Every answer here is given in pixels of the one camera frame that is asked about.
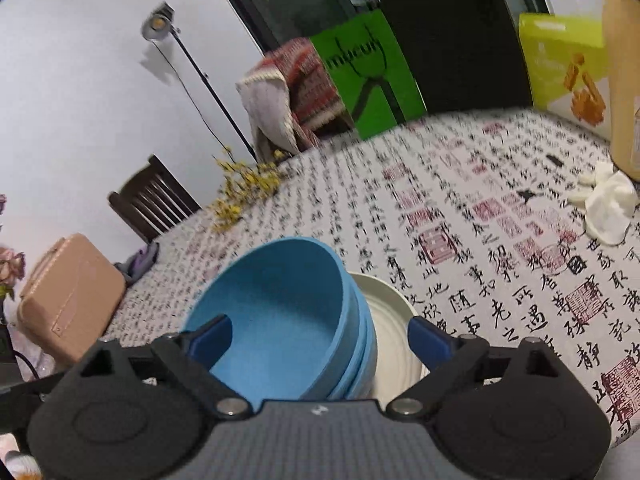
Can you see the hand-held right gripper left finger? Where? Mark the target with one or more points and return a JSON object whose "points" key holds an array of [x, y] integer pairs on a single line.
{"points": [[212, 342]]}

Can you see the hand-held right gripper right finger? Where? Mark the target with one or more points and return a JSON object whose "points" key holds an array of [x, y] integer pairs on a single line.
{"points": [[430, 342]]}

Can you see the cream plate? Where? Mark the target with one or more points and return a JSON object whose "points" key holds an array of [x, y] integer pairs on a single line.
{"points": [[395, 340]]}

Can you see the calligraphy print tablecloth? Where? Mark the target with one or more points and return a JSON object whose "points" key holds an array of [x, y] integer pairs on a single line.
{"points": [[475, 260]]}

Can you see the grey and purple cloth pouch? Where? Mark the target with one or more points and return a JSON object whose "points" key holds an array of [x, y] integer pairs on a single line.
{"points": [[142, 262]]}

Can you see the beige hard-shell suitcase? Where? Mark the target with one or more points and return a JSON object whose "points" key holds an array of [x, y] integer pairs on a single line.
{"points": [[70, 300]]}

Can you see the dried pink flower bouquet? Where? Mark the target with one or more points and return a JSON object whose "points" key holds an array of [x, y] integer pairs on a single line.
{"points": [[12, 265]]}

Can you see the dark wooden chair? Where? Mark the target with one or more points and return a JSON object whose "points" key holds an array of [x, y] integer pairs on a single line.
{"points": [[150, 205]]}

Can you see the yellow flower branch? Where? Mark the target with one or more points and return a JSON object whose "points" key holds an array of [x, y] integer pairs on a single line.
{"points": [[250, 180]]}

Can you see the crumpled white tissue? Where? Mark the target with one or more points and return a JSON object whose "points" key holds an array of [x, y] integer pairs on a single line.
{"points": [[607, 205]]}

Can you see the green paper bag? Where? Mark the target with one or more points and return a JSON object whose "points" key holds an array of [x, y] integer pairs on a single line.
{"points": [[400, 95]]}

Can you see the patterned woven blanket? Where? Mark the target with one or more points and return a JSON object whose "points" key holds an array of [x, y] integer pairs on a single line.
{"points": [[300, 90]]}

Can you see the black paper bag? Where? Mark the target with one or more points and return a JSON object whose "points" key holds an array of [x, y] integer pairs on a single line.
{"points": [[460, 50]]}

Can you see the yellow-green snack box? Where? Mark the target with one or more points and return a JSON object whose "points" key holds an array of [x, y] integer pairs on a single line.
{"points": [[545, 70]]}

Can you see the studio light on stand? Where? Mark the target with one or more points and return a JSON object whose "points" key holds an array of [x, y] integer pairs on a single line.
{"points": [[157, 25]]}

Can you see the dark sliding glass door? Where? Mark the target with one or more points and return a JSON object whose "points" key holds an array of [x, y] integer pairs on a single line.
{"points": [[300, 5]]}

